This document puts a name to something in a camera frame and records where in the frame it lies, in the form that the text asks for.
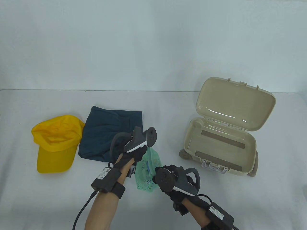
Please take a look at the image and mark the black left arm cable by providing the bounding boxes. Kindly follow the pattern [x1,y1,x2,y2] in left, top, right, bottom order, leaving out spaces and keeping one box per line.
[72,190,99,230]

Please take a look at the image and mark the black left wrist strap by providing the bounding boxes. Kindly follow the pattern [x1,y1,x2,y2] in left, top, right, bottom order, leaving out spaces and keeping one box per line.
[110,181,126,199]

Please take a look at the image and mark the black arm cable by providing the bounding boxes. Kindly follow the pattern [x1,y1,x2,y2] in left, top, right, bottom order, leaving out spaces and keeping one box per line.
[72,190,99,230]
[198,195,240,230]

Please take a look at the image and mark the black wrist box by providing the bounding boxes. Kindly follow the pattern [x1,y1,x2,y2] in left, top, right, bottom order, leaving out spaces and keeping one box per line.
[91,167,120,193]
[206,202,234,228]

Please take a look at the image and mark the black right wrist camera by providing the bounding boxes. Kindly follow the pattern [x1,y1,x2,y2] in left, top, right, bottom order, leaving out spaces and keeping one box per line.
[172,202,189,215]

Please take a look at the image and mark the black right wrist box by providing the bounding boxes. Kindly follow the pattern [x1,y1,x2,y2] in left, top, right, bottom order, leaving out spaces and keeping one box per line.
[206,202,234,228]

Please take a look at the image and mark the person's left forearm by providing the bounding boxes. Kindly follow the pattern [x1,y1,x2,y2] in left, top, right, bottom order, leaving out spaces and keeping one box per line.
[84,161,136,230]

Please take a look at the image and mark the black left wrist box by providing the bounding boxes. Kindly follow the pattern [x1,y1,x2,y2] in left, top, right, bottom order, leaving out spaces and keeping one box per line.
[91,167,120,193]

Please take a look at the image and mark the grey left hand controller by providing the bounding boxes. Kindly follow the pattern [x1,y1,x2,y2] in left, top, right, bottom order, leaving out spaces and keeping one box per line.
[110,126,157,163]

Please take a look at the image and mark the yellow cap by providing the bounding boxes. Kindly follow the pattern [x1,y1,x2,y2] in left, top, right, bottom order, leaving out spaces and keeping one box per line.
[31,115,85,173]

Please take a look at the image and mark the grey hand controller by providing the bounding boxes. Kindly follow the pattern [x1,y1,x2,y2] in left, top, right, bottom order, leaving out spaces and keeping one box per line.
[156,167,201,196]
[110,126,157,163]

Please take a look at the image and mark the person's right forearm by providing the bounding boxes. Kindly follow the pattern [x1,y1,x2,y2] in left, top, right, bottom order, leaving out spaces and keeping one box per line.
[182,199,211,230]

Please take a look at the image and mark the grey right hand controller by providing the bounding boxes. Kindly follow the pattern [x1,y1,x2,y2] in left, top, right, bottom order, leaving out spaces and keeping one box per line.
[156,167,201,196]

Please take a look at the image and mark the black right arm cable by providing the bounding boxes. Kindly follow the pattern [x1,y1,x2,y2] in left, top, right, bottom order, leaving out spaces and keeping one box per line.
[198,195,240,230]

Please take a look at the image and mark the person's right hand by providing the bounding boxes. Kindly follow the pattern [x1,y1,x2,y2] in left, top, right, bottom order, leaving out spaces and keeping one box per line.
[152,165,209,211]

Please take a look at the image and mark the beige hard-shell suitcase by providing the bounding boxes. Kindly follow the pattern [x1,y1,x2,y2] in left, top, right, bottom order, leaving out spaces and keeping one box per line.
[179,77,277,179]

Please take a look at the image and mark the person's left hand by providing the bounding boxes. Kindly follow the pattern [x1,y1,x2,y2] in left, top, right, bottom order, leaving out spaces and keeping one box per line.
[113,145,148,172]

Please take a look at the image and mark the folded dark teal shorts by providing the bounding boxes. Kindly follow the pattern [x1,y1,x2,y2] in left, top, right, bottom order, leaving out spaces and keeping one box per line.
[78,106,143,163]

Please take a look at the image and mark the green mesh pouch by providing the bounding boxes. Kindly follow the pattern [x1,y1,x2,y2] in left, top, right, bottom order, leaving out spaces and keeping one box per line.
[134,147,160,193]

